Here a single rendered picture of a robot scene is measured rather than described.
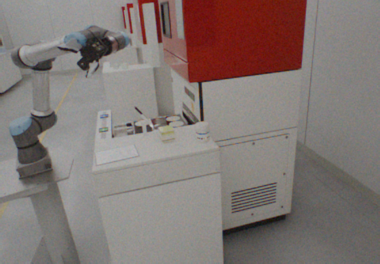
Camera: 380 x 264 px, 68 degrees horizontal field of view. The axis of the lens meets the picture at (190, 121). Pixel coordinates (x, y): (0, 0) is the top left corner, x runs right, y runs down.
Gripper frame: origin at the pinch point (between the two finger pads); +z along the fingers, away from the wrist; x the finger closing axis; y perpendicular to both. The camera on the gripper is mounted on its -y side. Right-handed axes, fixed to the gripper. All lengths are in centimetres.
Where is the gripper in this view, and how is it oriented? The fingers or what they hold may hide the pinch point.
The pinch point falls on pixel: (70, 64)
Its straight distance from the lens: 114.9
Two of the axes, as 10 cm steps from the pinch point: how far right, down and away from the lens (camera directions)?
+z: -3.2, 4.6, -8.3
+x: 6.6, 7.3, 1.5
